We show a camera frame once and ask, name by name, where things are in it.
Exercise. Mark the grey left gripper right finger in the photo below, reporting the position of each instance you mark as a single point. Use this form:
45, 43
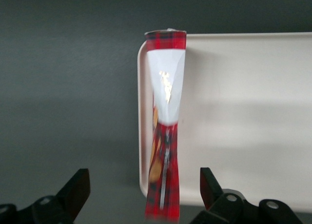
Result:
214, 199

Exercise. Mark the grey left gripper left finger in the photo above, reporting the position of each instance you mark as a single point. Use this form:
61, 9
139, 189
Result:
73, 194

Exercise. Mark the red tartan cookie box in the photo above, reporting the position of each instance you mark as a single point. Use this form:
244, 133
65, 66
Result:
165, 63

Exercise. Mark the white rectangular tray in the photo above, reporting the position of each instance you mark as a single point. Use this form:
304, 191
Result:
243, 111

